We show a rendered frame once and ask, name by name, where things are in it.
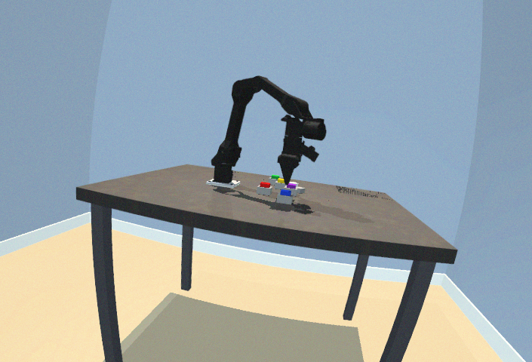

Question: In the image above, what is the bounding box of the blue button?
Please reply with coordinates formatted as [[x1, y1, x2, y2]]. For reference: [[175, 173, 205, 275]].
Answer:
[[276, 189, 294, 205]]

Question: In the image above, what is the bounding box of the yellow button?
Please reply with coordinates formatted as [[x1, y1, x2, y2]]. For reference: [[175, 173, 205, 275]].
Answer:
[[275, 178, 287, 189]]

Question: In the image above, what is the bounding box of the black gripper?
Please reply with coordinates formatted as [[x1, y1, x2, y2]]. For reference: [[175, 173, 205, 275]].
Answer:
[[277, 136, 302, 185]]

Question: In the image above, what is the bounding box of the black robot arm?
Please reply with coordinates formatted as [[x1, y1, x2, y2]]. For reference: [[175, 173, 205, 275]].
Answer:
[[211, 75, 327, 183]]

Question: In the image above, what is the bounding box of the green button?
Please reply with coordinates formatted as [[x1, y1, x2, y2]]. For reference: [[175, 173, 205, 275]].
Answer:
[[269, 175, 280, 185]]

